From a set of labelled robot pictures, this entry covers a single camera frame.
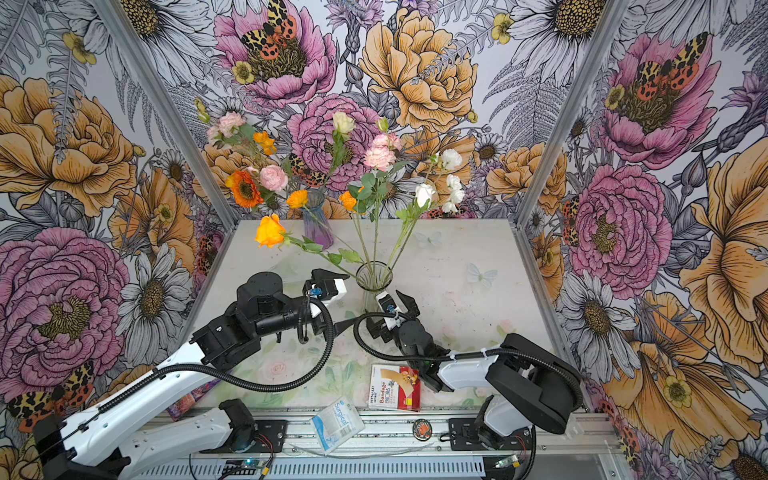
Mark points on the aluminium corner post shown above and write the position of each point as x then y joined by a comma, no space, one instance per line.
139,60
606,31

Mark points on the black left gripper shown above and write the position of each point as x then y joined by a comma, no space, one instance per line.
332,274

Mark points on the clear ribbed glass vase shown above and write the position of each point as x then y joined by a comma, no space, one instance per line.
373,278

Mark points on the yellow ranunculus stem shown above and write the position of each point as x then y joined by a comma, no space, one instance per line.
257,148

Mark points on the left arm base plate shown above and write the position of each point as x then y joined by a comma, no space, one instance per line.
264,436

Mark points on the small green circuit board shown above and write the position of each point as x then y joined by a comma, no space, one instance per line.
247,464

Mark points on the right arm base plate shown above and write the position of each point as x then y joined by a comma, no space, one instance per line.
465,434

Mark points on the slotted white cable duct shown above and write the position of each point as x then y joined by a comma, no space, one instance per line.
459,467

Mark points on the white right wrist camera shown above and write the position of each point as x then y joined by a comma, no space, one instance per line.
392,314

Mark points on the orange gerbera flower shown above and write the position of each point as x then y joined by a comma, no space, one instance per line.
244,190

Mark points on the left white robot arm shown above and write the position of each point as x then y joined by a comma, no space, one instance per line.
94,443

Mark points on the white blue tissue pack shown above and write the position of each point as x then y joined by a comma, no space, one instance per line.
336,424

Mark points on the pink snack packet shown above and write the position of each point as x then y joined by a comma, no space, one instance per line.
182,406

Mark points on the pink rose flower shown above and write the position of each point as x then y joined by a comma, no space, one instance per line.
273,182

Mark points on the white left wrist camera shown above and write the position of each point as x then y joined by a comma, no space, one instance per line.
328,291

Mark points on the right aluminium corner post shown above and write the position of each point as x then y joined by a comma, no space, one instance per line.
606,31

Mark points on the left aluminium corner post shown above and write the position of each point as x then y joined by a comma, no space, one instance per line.
139,60

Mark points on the blue purple glass vase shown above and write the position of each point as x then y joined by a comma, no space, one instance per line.
316,224

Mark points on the pink carnation stem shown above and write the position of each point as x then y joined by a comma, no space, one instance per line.
367,199
230,130

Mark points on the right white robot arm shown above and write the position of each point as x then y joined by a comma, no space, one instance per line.
532,389

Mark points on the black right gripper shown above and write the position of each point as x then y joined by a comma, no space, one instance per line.
379,328

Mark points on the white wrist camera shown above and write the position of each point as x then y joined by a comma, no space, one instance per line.
392,314
328,291

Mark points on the red bandage box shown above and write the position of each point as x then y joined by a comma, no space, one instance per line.
395,388

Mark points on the small white rosebud stem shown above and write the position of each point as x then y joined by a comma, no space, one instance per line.
409,216

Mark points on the orange rose stem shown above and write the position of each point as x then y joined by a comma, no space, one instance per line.
271,233

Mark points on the white carnation stem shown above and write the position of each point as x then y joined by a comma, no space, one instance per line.
446,160

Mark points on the cream white rose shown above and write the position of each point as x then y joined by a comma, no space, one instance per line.
343,125

